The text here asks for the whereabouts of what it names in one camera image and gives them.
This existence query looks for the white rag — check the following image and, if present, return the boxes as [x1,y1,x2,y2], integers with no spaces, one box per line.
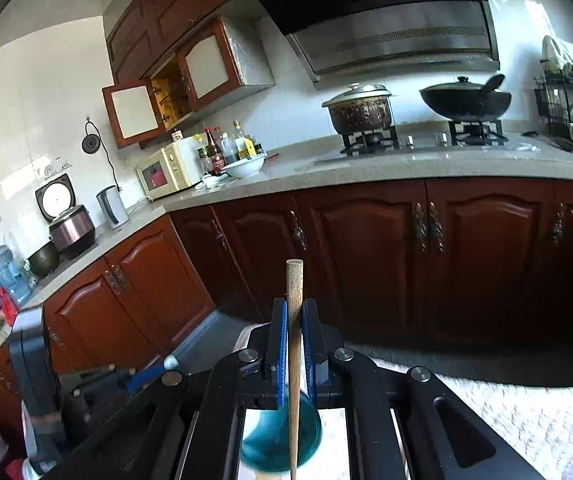
[200,172,230,191]

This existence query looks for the steel range hood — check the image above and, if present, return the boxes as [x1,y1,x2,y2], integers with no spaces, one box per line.
[251,0,500,84]

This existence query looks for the stained steel cooking pot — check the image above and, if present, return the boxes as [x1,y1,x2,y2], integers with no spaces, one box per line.
[327,96,393,136]

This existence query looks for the white bowl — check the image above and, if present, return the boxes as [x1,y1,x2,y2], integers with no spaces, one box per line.
[221,152,267,180]

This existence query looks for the wooden chopstick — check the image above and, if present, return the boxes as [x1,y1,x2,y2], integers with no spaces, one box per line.
[286,259,304,480]

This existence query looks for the steel pot lid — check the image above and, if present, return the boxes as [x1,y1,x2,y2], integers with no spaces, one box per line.
[321,83,396,109]

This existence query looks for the blue glass cup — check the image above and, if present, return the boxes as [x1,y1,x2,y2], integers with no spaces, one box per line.
[241,392,322,473]

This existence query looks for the cream microwave oven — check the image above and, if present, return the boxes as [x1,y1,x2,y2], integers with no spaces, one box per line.
[136,141,205,202]

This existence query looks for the white lace tablecloth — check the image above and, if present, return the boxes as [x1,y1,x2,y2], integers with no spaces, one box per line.
[234,327,573,480]

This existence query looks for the blue water jug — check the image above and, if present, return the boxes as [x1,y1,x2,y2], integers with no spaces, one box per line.
[0,234,35,307]

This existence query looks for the wooden upper cabinet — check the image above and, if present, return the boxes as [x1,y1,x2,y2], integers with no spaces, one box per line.
[106,0,268,81]

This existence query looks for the black dish rack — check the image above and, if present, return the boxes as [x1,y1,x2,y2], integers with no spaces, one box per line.
[534,35,573,154]

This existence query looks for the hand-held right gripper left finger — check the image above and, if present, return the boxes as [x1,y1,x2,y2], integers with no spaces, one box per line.
[41,299,292,480]

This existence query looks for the black inner pot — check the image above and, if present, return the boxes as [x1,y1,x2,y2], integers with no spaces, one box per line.
[27,241,62,279]

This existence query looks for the glass door wall cabinet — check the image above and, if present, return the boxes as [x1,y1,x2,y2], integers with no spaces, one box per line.
[102,15,277,150]

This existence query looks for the wooden base cabinets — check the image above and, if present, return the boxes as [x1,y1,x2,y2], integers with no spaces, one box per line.
[0,175,573,428]

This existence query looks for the gas stove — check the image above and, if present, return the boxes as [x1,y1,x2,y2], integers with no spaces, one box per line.
[314,120,517,166]

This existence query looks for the dark red label sauce bottle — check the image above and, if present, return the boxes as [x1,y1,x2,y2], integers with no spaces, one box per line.
[204,127,225,176]

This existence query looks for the rice cooker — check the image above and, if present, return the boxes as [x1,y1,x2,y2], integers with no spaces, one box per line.
[35,173,98,261]

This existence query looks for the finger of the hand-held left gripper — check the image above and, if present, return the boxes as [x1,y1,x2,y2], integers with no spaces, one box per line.
[64,354,181,400]

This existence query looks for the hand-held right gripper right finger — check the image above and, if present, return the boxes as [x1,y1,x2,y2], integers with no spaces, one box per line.
[301,299,542,480]

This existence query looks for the yellow cooking oil bottle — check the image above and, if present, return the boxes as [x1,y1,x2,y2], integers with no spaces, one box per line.
[231,120,248,157]

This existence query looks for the white grey electric kettle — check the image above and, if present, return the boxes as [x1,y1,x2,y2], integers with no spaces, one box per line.
[96,185,130,230]

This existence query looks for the black round wall fixture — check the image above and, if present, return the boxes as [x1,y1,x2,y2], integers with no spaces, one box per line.
[81,116,122,194]

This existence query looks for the clear plastic bottle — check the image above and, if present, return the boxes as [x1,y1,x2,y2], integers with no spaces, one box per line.
[219,132,240,165]

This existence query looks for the black wok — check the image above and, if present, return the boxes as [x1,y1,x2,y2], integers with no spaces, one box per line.
[419,74,513,124]

